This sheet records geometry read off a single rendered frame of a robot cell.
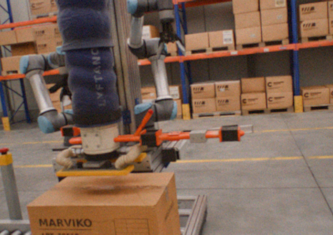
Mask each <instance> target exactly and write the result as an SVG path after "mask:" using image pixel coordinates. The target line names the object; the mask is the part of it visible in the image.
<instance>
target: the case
mask: <svg viewBox="0 0 333 235"><path fill-rule="evenodd" d="M27 211H28V217H29V222H30V228H31V234H32V235H181V227H180V221H179V210H178V200H177V190H176V180H175V173H174V172H161V173H129V174H128V175H123V176H82V177H66V178H65V179H64V180H63V181H61V182H59V183H58V184H57V185H55V186H53V187H52V188H50V189H49V190H48V191H47V192H45V193H44V194H42V195H41V196H39V197H38V198H37V199H35V200H34V201H32V202H31V203H29V204H28V205H27Z"/></svg>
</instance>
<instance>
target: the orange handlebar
mask: <svg viewBox="0 0 333 235"><path fill-rule="evenodd" d="M189 133H190V132H181V131H171V132H170V133H162V134H161V135H159V136H158V139H159V141H162V140H168V141H180V140H187V139H189V138H190V136H189ZM243 135H244V131H243V130H240V137H242V136H243ZM126 136H128V137H126ZM130 136H132V137H130ZM205 138H219V131H207V133H205ZM135 141H140V136H134V137H133V135H118V137H115V138H114V142H135ZM69 143H70V144H82V138H81V137H75V138H72V139H70V140H69Z"/></svg>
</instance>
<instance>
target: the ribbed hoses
mask: <svg viewBox="0 0 333 235"><path fill-rule="evenodd" d="M71 148H83V146H79V145H78V146H72V147H70V148H68V149H65V150H63V151H62V152H60V153H59V154H58V155H57V156H56V158H55V162H56V163H57V164H58V165H61V166H63V167H65V168H66V169H69V168H70V167H71V166H72V165H73V162H71V161H70V160H68V158H69V157H72V156H74V154H73V153H72V149H71ZM146 149H147V146H141V145H140V144H137V145H134V146H132V147H130V149H129V152H128V154H126V155H123V156H121V157H119V158H118V159H117V161H116V163H115V167H116V168H122V167H124V166H125V165H126V164H128V163H130V162H133V161H134V160H135V159H136V158H137V156H138V155H139V153H140V152H142V151H144V150H146Z"/></svg>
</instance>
